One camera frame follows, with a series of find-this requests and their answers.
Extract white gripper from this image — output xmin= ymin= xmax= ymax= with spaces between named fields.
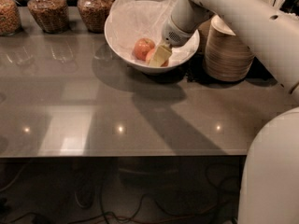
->
xmin=150 ymin=17 xmax=198 ymax=66

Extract red apple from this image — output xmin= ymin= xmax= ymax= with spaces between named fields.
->
xmin=146 ymin=49 xmax=169 ymax=67
xmin=133 ymin=37 xmax=155 ymax=61

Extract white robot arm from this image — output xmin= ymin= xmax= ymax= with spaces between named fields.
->
xmin=149 ymin=0 xmax=299 ymax=224

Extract white ceramic bowl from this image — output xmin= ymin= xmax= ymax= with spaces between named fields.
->
xmin=105 ymin=0 xmax=200 ymax=75

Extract white paper liner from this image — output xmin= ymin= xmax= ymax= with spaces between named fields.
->
xmin=108 ymin=0 xmax=198 ymax=63

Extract rear stack paper bowls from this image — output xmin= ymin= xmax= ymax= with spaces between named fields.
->
xmin=198 ymin=19 xmax=211 ymax=54

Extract stack paper bowls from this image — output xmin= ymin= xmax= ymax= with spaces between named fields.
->
xmin=198 ymin=19 xmax=211 ymax=54
xmin=204 ymin=15 xmax=254 ymax=82

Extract front stack paper bowls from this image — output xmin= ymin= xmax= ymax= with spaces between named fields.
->
xmin=204 ymin=15 xmax=254 ymax=82

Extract right glass cereal jar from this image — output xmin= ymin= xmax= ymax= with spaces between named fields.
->
xmin=77 ymin=0 xmax=113 ymax=34

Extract glass cereal jar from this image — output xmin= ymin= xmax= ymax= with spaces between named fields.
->
xmin=0 ymin=0 xmax=21 ymax=36
xmin=27 ymin=0 xmax=69 ymax=34
xmin=77 ymin=0 xmax=113 ymax=34

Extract middle glass cereal jar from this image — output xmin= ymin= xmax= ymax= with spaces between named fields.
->
xmin=27 ymin=0 xmax=69 ymax=34

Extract left glass cereal jar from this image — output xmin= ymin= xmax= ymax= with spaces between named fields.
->
xmin=0 ymin=0 xmax=21 ymax=36

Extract cables on floor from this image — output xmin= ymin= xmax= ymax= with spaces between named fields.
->
xmin=0 ymin=159 xmax=247 ymax=224

